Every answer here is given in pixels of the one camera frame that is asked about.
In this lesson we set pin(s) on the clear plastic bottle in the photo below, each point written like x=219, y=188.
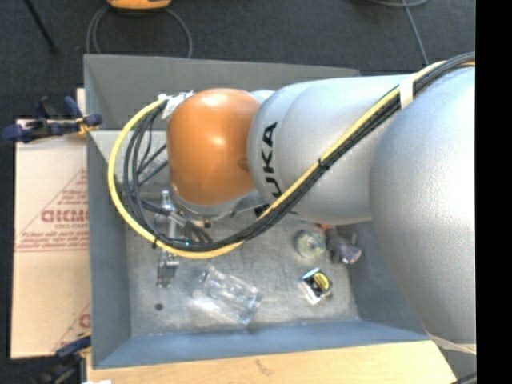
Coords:
x=230, y=294

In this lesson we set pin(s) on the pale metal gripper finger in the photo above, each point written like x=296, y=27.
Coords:
x=172, y=273
x=162, y=274

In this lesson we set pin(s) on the clear greenish round cup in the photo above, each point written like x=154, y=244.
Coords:
x=310, y=244

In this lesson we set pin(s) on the grey metal bin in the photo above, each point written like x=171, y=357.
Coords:
x=112, y=254

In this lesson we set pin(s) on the brown cardboard board, red print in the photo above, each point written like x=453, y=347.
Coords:
x=48, y=278

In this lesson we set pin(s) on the black and yellow tape measure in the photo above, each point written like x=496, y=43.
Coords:
x=318, y=284

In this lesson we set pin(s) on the purple grey toy animal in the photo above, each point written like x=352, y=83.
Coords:
x=344, y=250

